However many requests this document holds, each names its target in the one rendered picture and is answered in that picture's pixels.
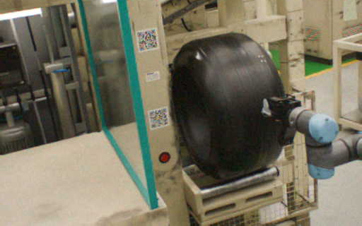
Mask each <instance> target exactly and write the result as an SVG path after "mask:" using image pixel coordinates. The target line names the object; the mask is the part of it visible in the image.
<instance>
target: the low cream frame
mask: <svg viewBox="0 0 362 226"><path fill-rule="evenodd" d="M355 41H358V44H356V43H352V42H355ZM341 49H350V50H354V51H356V59H357V60H358V108H356V109H353V110H351V111H349V112H347V113H343V114H342V113H341ZM332 60H333V106H334V120H335V121H336V123H337V124H338V127H339V131H341V125H342V124H343V125H345V126H347V127H349V128H353V129H355V130H358V131H362V32H361V33H359V34H355V35H352V36H349V37H344V38H341V39H340V40H335V41H333V42H332Z"/></svg>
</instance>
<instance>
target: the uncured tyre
mask: <svg viewBox="0 0 362 226"><path fill-rule="evenodd" d="M231 53H233V54H231ZM227 54H230V55H227ZM258 54H263V55H264V56H265V59H266V60H267V62H268V63H260V61H259V59H258V56H257V55H258ZM223 55H227V56H223ZM220 56H222V57H220ZM170 84H171V89H172V94H173V106H174V110H175V116H176V119H177V125H178V127H179V130H180V134H181V137H182V139H183V141H184V144H185V147H186V148H187V151H188V153H189V154H190V156H191V158H192V160H193V162H194V163H195V165H196V166H197V167H198V169H200V170H201V171H202V172H204V173H205V174H207V175H209V176H210V177H212V178H214V179H216V180H229V179H232V178H234V177H240V176H243V175H244V174H248V173H253V172H256V171H259V170H264V169H266V168H267V167H268V166H270V165H272V164H273V163H274V162H276V160H277V159H279V156H280V154H281V152H282V150H283V149H284V146H280V144H279V142H278V141H277V140H278V137H279V134H280V130H281V127H282V125H283V124H273V123H270V122H269V121H266V120H265V119H264V116H261V114H260V109H262V108H264V99H266V100H267V102H268V98H269V99H270V98H272V97H277V98H282V97H285V96H286V94H285V91H284V85H283V83H282V81H281V78H280V75H279V72H278V71H277V69H276V66H275V64H274V62H273V60H272V59H271V57H270V56H269V54H268V53H267V52H266V51H265V49H264V48H263V47H262V46H261V45H259V44H258V42H255V41H254V40H253V39H251V37H249V36H247V35H244V34H242V33H239V32H228V33H225V34H222V35H216V36H211V37H205V38H201V39H198V40H191V41H190V42H188V43H186V44H184V45H183V46H182V47H181V48H180V50H179V52H178V53H177V55H176V56H175V58H174V59H173V64H172V68H171V73H170Z"/></svg>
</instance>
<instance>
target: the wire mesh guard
mask: <svg viewBox="0 0 362 226"><path fill-rule="evenodd" d="M310 94H313V98H312V99H311V107H309V108H311V110H313V111H315V112H316V106H315V89H312V90H307V91H305V92H299V93H295V94H292V95H295V98H297V97H302V96H304V95H310ZM309 108H307V109H309ZM177 128H179V127H178V125H177ZM298 133H299V132H298ZM177 137H178V140H179V137H180V136H178V131H177ZM294 139H296V142H297V131H296V138H294ZM180 142H183V141H179V145H180ZM300 143H302V142H300ZM296 144H297V154H296V155H297V157H298V154H299V153H298V149H300V148H298V143H296ZM294 145H295V144H294ZM288 146H290V145H288ZM288 146H287V145H286V147H287V159H288V157H289V156H288V152H290V151H292V144H291V150H290V151H288ZM304 147H305V146H304ZM304 147H303V144H302V149H303V148H304ZM284 148H285V147H284ZM294 150H295V149H294ZM282 153H283V152H281V155H282ZM284 153H285V152H284ZM284 158H286V157H284ZM302 158H303V157H302ZM299 159H301V158H299ZM299 159H297V160H299ZM277 160H280V159H277ZM277 160H276V163H277ZM289 162H291V161H289ZM285 163H288V162H285ZM281 164H282V167H283V156H282V163H281ZM281 164H279V165H281ZM292 164H293V151H292ZM299 164H300V163H299ZM299 164H296V165H299ZM275 166H277V167H278V163H277V165H275ZM293 166H295V165H293ZM293 166H291V167H293ZM285 168H287V167H285ZM285 168H284V167H283V169H280V170H283V177H284V174H286V173H284V169H285ZM302 168H304V166H303V167H302ZM302 168H300V169H302ZM296 170H299V169H296ZM292 171H294V170H292ZM292 171H290V172H292ZM307 172H308V171H307ZM287 173H289V171H288V172H287ZM303 173H305V172H303ZM303 173H301V174H303ZM296 175H297V174H296ZM293 176H295V175H293ZM293 176H292V177H293ZM286 178H288V177H286ZM304 178H306V177H304ZM284 179H285V178H283V180H284ZM300 179H302V178H300ZM280 180H281V179H280ZM280 180H279V177H278V181H280ZM297 180H298V184H297V185H299V171H298V179H297ZM313 180H314V184H313V185H314V194H312V195H314V199H315V207H314V208H313V207H312V208H311V207H310V205H311V204H310V196H312V195H309V200H308V201H309V205H308V206H309V207H307V206H305V202H307V201H305V197H307V196H305V197H303V198H304V202H303V203H304V209H302V210H297V209H296V205H298V204H299V203H298V204H295V205H294V206H295V212H293V213H291V211H292V210H291V207H293V206H291V207H290V202H292V201H290V197H291V196H289V197H288V198H289V207H290V211H289V212H290V214H286V211H285V213H284V214H285V215H283V216H281V217H279V218H276V211H278V210H275V204H274V210H275V211H274V212H275V216H274V217H275V218H274V217H271V218H274V219H272V220H269V221H265V222H262V223H261V221H262V220H261V218H260V221H259V222H260V224H256V225H253V226H267V225H272V224H274V223H276V222H279V221H283V220H286V219H289V218H293V217H295V216H297V215H300V214H304V213H307V212H310V211H313V210H316V209H318V208H319V196H318V179H313ZM295 181H296V180H295ZM310 181H312V180H310ZM310 181H309V176H308V191H306V192H308V194H309V186H310V185H309V182H310ZM291 182H292V181H291ZM287 183H288V192H287V193H288V194H289V188H290V187H292V186H290V187H289V181H288V182H287ZM287 183H283V185H284V184H287ZM304 183H305V182H303V183H301V184H303V188H302V189H303V196H304V188H305V187H304ZM294 186H295V185H294V177H293V190H294ZM306 187H307V186H306ZM296 190H298V189H296ZM311 190H313V189H311ZM311 190H310V191H311ZM291 192H292V191H291ZM287 193H285V188H284V199H286V198H285V194H287ZM300 194H302V193H300V188H299V199H300ZM296 195H298V194H296ZM296 195H295V190H294V200H293V201H294V202H295V196H296ZM314 199H312V200H314ZM296 200H297V199H296ZM283 204H285V203H283ZM283 204H282V205H283ZM279 206H280V215H281V205H280V203H279ZM305 207H307V208H305ZM271 208H273V207H271ZM287 208H288V207H287ZM301 208H303V207H301ZM268 209H270V208H268ZM268 209H267V210H268ZM284 209H285V208H284ZM298 209H300V208H298ZM282 210H283V209H282ZM296 210H297V211H296ZM261 211H263V210H261ZM261 211H260V210H259V212H257V213H259V216H260V212H261ZM264 211H265V207H264ZM274 212H272V213H274ZM289 212H287V213H289ZM253 214H254V213H253ZM267 214H268V213H267ZM250 215H252V214H250V212H249V216H250ZM246 216H248V215H246ZM246 216H245V217H246ZM262 216H263V215H262ZM277 216H278V215H277ZM260 217H261V216H260ZM241 218H242V217H241ZM256 218H258V217H256V216H255V223H257V222H256ZM238 219H239V220H240V216H239V218H238ZM253 219H254V218H253ZM267 219H269V218H267ZM267 219H266V212H265V220H267ZM235 220H237V219H235ZM251 220H252V219H249V221H251ZM231 221H232V220H231ZM228 222H230V221H229V219H228ZM225 223H227V222H225ZM225 223H221V224H223V226H224V224H225ZM255 223H253V224H255ZM217 225H218V226H219V225H220V224H217ZM217 225H216V226H217ZM229 226H230V223H229ZM246 226H248V225H246ZM250 226H251V222H250Z"/></svg>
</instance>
